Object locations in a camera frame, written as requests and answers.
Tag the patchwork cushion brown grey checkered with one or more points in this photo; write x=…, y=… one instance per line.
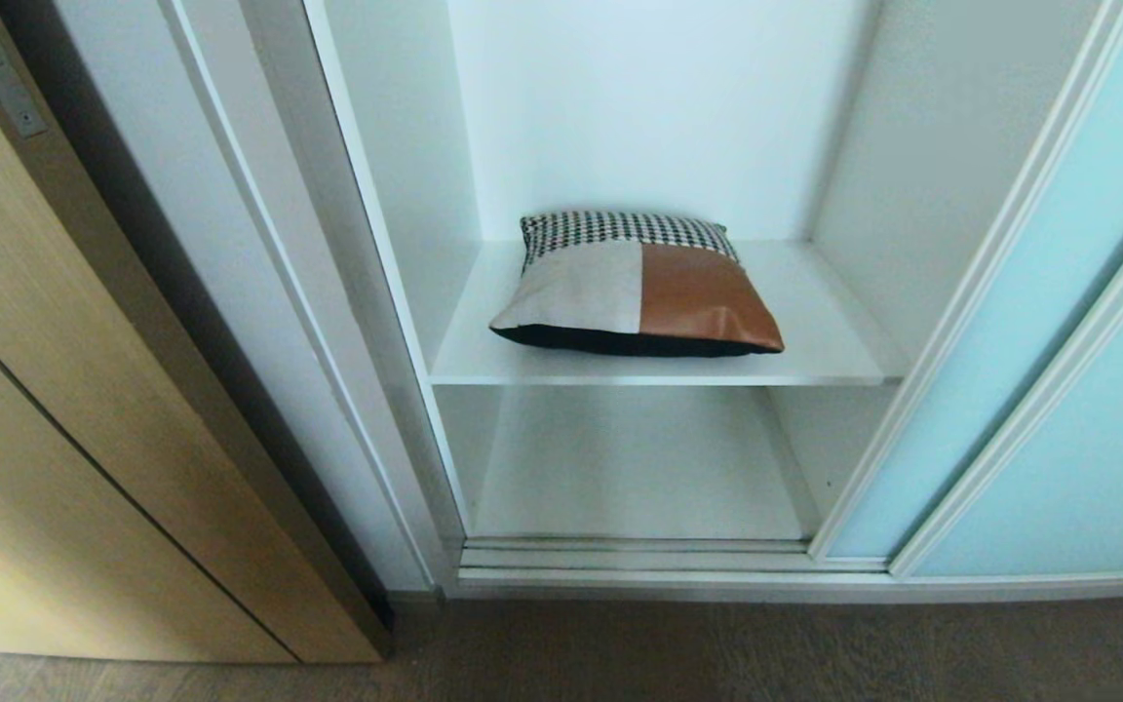
x=639, y=288

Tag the metal sliding door track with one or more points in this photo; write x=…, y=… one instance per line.
x=639, y=558

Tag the white wardrobe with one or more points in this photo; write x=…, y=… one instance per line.
x=396, y=195

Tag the white wardrobe shelf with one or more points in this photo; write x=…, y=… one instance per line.
x=815, y=331

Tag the light wooden door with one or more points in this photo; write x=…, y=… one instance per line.
x=84, y=390

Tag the pale blue sliding wardrobe door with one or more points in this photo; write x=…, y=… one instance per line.
x=990, y=322
x=1098, y=439

